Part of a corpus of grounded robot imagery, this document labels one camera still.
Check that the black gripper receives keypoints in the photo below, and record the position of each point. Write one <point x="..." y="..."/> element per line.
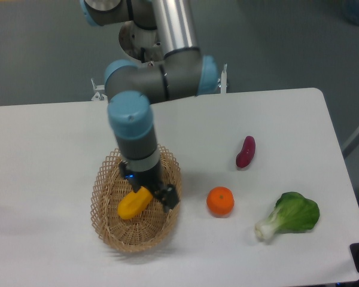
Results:
<point x="151" y="179"/>

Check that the yellow mango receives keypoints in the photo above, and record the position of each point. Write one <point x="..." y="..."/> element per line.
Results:
<point x="134" y="203"/>

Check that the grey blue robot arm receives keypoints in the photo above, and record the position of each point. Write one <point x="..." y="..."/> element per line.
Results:
<point x="131" y="90"/>

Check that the woven wicker basket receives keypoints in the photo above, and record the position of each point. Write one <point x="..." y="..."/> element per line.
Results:
<point x="144" y="231"/>

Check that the orange tangerine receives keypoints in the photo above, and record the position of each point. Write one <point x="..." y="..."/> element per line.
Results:
<point x="220" y="201"/>

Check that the green bok choy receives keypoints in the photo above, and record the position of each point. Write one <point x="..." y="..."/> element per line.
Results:
<point x="292" y="213"/>

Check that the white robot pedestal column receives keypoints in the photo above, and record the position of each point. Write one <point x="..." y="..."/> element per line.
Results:
<point x="140" y="45"/>

